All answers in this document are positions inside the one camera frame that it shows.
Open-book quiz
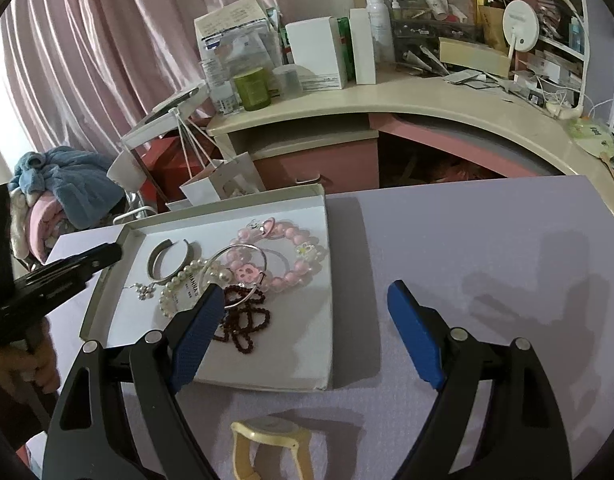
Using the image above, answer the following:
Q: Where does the tall white box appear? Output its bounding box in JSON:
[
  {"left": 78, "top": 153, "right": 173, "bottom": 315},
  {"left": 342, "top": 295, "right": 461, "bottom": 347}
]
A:
[{"left": 348, "top": 7, "right": 378, "bottom": 86}]

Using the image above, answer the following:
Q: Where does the green box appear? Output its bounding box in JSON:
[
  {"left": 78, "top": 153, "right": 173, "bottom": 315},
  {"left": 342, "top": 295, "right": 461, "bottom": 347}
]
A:
[{"left": 337, "top": 17, "right": 350, "bottom": 81}]

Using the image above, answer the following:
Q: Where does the cream curved desk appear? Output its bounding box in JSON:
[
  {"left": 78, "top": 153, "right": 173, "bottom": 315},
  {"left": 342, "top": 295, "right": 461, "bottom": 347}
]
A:
[{"left": 207, "top": 67, "right": 614, "bottom": 241}]

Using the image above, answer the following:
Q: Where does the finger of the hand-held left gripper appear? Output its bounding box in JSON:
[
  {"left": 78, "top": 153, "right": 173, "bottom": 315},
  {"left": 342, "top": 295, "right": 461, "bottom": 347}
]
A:
[
  {"left": 17, "top": 243, "right": 124, "bottom": 286},
  {"left": 12, "top": 270, "right": 95, "bottom": 323}
]

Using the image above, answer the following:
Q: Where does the silver cuff bracelet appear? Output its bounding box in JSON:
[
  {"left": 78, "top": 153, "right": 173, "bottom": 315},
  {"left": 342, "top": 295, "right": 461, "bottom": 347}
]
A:
[{"left": 148, "top": 239, "right": 204, "bottom": 283}]

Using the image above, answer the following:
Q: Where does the white pearl bracelet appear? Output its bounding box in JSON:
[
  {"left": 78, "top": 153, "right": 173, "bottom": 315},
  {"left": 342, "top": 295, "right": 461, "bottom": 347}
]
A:
[{"left": 159, "top": 257, "right": 233, "bottom": 318}]

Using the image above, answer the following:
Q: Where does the pink bead bracelet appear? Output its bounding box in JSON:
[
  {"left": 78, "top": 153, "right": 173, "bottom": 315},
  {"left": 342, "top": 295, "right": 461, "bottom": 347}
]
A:
[{"left": 229, "top": 216, "right": 322, "bottom": 292}]

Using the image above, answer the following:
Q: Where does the blue fluffy robe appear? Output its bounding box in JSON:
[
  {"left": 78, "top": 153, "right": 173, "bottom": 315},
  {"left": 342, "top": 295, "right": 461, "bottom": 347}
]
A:
[{"left": 14, "top": 146, "right": 122, "bottom": 228}]

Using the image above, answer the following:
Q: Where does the dark red bead necklace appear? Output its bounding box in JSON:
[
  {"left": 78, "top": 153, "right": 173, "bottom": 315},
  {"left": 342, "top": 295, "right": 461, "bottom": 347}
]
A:
[{"left": 211, "top": 284, "right": 272, "bottom": 356}]

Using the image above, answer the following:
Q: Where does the thin silver bangle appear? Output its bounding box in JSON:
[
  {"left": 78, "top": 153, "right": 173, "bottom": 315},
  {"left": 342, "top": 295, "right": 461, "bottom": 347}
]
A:
[{"left": 202, "top": 243, "right": 269, "bottom": 309}]

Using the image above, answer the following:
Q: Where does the purple tablecloth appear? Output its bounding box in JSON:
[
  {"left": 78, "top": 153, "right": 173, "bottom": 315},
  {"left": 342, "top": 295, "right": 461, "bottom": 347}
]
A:
[{"left": 24, "top": 175, "right": 614, "bottom": 480}]

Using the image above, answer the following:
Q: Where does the pink blanket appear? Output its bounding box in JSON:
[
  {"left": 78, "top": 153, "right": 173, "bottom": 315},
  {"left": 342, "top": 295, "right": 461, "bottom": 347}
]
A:
[{"left": 9, "top": 195, "right": 70, "bottom": 262}]

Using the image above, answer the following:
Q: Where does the green paper fan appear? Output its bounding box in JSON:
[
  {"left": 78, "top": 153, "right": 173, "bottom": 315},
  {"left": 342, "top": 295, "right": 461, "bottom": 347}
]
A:
[{"left": 567, "top": 117, "right": 614, "bottom": 186}]

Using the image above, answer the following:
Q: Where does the green jar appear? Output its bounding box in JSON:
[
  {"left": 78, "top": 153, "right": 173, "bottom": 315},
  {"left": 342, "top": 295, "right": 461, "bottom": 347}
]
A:
[{"left": 233, "top": 68, "right": 272, "bottom": 112}]

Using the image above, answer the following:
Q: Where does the beige flat box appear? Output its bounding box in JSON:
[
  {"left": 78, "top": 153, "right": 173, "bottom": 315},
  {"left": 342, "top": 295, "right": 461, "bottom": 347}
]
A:
[{"left": 438, "top": 37, "right": 510, "bottom": 78}]

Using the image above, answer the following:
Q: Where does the clear plastic cup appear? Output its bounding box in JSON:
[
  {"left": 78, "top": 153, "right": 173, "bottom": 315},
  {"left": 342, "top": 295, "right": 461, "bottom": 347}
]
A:
[{"left": 274, "top": 65, "right": 303, "bottom": 98}]

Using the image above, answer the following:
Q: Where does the silver charm earring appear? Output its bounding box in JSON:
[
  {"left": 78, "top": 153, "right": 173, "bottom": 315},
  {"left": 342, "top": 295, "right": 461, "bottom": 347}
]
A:
[{"left": 124, "top": 282, "right": 158, "bottom": 302}]

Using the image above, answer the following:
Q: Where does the person's left hand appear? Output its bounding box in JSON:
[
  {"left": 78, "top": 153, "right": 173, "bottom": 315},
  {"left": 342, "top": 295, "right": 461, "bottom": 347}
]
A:
[{"left": 0, "top": 320, "right": 61, "bottom": 396}]

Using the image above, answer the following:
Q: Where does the white spray bottle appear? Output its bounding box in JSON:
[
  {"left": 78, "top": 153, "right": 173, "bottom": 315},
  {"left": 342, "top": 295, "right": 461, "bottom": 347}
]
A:
[{"left": 365, "top": 0, "right": 397, "bottom": 63}]

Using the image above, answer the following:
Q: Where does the yellow wrist watch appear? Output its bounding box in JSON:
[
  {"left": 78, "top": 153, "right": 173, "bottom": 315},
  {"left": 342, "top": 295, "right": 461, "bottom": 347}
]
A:
[{"left": 230, "top": 417, "right": 315, "bottom": 480}]

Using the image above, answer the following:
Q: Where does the red box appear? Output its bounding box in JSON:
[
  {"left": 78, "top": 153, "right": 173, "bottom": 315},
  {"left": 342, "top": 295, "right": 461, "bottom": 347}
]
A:
[{"left": 137, "top": 137, "right": 188, "bottom": 211}]

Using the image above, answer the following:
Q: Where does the grey cardboard tray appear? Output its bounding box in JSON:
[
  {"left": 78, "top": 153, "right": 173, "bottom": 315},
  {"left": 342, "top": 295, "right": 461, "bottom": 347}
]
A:
[{"left": 79, "top": 183, "right": 334, "bottom": 392}]

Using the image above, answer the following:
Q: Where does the round white mirror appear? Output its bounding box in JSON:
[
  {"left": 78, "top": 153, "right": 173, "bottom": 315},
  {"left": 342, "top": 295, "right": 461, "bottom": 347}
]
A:
[{"left": 502, "top": 0, "right": 540, "bottom": 78}]

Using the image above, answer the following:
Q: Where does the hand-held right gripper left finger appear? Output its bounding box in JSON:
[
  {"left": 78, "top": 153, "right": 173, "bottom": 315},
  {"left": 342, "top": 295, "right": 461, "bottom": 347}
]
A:
[{"left": 42, "top": 282, "right": 227, "bottom": 480}]

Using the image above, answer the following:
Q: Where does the clear small bottle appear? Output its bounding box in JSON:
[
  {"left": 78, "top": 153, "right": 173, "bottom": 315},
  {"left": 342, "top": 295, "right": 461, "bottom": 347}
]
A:
[{"left": 209, "top": 57, "right": 238, "bottom": 116}]

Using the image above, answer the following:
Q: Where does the white shelf unit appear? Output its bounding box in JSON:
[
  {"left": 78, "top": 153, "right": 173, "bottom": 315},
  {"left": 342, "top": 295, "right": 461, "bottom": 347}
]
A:
[{"left": 512, "top": 0, "right": 588, "bottom": 106}]

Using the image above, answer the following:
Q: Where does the person's left forearm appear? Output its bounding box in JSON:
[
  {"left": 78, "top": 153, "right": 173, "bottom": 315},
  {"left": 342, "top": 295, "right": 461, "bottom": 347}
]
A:
[{"left": 0, "top": 375, "right": 55, "bottom": 453}]

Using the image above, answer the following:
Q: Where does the pink desk drawer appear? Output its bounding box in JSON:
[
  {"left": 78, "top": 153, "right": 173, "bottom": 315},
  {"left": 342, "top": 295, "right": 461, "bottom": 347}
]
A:
[{"left": 252, "top": 137, "right": 380, "bottom": 193}]

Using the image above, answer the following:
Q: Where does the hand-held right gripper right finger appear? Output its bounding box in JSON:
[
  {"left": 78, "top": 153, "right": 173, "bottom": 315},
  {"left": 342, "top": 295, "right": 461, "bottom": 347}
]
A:
[{"left": 386, "top": 280, "right": 573, "bottom": 480}]

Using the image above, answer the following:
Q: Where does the pink curtain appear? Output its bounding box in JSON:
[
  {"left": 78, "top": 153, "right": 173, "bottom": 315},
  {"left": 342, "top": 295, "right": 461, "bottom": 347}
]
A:
[{"left": 2, "top": 0, "right": 268, "bottom": 171}]

